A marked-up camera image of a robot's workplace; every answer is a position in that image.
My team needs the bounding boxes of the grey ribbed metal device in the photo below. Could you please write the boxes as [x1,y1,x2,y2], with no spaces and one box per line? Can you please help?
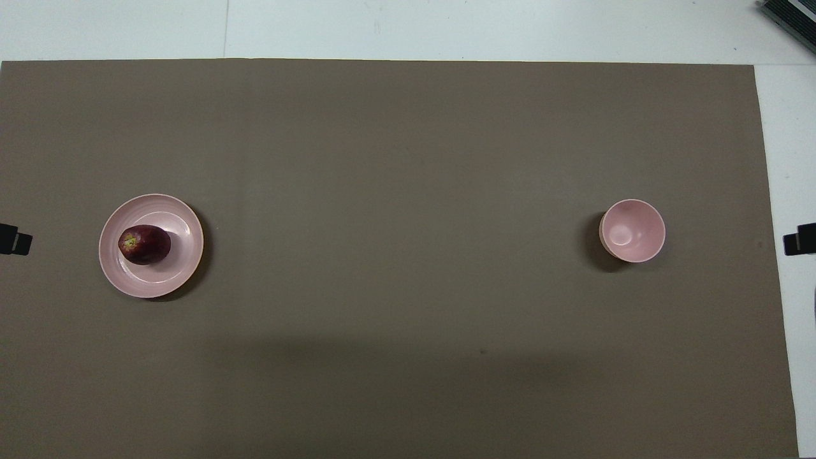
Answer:
[757,0,816,55]

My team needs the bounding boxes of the pink bowl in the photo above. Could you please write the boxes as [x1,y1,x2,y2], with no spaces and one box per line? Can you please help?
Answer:
[599,198,667,264]

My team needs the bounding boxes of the pink plate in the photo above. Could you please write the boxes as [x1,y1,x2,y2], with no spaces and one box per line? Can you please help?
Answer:
[98,193,205,299]

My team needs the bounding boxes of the brown table mat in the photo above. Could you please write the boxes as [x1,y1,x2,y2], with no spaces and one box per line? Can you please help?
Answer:
[0,59,799,459]

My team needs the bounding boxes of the dark red apple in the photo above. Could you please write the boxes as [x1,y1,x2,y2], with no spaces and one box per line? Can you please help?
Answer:
[118,224,172,266]

